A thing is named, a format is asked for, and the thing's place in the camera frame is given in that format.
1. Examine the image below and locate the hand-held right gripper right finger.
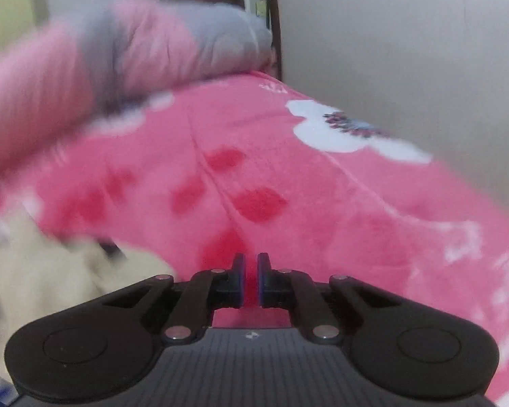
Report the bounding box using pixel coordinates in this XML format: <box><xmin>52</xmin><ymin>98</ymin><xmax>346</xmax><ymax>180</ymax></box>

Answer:
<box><xmin>257</xmin><ymin>253</ymin><xmax>408</xmax><ymax>343</ymax></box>

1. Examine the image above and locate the pink and grey quilt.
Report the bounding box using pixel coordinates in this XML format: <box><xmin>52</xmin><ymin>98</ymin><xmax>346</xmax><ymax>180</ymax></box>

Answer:
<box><xmin>0</xmin><ymin>0</ymin><xmax>277</xmax><ymax>188</ymax></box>

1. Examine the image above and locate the pink floral blanket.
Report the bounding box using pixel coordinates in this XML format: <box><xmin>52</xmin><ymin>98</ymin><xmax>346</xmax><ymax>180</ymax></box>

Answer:
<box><xmin>0</xmin><ymin>72</ymin><xmax>509</xmax><ymax>407</ymax></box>

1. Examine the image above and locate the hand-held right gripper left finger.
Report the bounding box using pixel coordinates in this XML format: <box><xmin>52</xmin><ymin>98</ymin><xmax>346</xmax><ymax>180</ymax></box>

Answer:
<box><xmin>95</xmin><ymin>253</ymin><xmax>247</xmax><ymax>345</ymax></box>

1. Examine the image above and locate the dark door frame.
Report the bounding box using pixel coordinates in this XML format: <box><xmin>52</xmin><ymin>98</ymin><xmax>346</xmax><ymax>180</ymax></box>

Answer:
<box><xmin>238</xmin><ymin>0</ymin><xmax>286</xmax><ymax>82</ymax></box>

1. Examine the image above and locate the cream sweatshirt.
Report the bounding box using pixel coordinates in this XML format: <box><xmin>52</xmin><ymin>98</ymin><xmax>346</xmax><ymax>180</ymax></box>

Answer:
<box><xmin>0</xmin><ymin>210</ymin><xmax>175</xmax><ymax>391</ymax></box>

